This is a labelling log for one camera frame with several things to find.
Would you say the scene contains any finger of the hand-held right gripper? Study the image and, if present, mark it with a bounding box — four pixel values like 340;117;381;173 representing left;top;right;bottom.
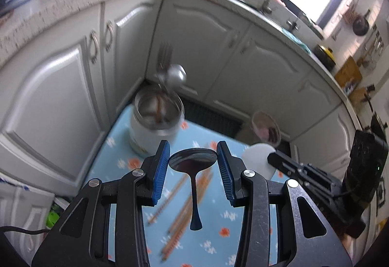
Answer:
267;151;344;203

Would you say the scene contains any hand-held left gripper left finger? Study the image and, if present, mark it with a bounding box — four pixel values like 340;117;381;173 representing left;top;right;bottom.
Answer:
30;140;171;267

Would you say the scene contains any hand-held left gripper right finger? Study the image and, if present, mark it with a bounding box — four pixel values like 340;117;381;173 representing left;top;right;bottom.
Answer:
216;141;354;267

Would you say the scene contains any short metal spoon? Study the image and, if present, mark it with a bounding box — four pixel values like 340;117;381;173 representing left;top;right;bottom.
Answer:
168;148;218;231

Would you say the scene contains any glass jar utensil holder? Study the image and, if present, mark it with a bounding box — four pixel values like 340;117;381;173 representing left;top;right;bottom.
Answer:
129;86;185;158

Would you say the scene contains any long metal spoon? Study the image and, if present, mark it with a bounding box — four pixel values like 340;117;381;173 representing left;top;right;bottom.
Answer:
154;64;187;97

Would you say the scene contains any wooden handled metal fork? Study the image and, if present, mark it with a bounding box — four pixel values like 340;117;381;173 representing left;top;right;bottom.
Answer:
153;41;175;124

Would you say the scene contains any row of hanging kitchen utensils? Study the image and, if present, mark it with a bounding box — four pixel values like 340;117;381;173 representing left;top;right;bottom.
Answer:
357;24;385;68

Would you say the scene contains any dark floor mat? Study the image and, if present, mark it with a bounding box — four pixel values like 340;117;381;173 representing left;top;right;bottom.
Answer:
179;97;244;138

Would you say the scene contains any blue floral tablecloth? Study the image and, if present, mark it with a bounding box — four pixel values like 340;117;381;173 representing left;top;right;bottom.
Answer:
88;103;292;267

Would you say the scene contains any wooden knife block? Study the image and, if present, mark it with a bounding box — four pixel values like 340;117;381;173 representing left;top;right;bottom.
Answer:
349;84;376;109

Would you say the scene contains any wooden cutting board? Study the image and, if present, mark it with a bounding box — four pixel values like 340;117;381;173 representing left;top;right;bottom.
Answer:
334;55;363;89

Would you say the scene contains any green object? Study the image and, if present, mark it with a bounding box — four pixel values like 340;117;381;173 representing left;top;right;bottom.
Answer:
45;204;63;226

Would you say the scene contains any black pot with yellow lid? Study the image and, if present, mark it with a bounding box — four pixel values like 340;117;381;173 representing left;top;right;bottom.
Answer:
313;44;336;68

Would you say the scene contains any teal cloth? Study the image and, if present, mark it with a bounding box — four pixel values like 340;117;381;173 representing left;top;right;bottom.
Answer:
281;27;312;55

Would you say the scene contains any row of white cabinet doors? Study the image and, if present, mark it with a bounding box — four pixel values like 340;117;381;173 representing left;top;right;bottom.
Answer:
0;0;362;197

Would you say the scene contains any hanging black pan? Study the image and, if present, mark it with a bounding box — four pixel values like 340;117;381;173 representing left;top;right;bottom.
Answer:
353;10;371;36

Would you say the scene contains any black cable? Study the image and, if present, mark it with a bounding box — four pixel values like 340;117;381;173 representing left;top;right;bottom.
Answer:
0;225;49;237

